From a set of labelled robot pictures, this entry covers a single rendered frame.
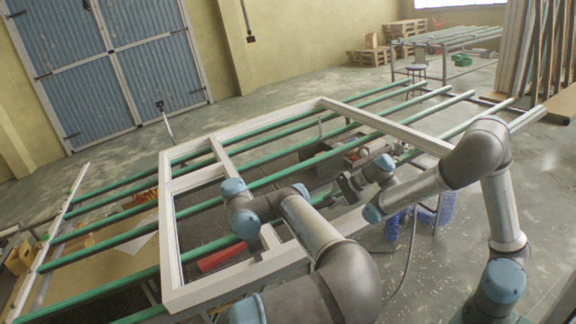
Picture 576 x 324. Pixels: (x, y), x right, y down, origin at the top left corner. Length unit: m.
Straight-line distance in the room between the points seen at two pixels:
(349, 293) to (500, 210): 0.65
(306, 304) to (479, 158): 0.54
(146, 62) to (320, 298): 6.98
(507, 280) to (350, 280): 0.64
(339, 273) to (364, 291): 0.04
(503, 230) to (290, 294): 0.75
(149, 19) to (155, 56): 0.90
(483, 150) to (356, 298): 0.50
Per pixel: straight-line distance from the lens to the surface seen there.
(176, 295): 1.03
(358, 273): 0.40
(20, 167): 8.15
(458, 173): 0.74
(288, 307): 0.37
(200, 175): 1.69
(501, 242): 1.02
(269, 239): 1.06
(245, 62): 7.12
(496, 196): 0.92
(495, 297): 0.96
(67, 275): 2.06
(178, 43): 7.15
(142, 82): 7.21
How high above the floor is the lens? 1.66
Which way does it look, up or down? 27 degrees down
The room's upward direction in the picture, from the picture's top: 14 degrees counter-clockwise
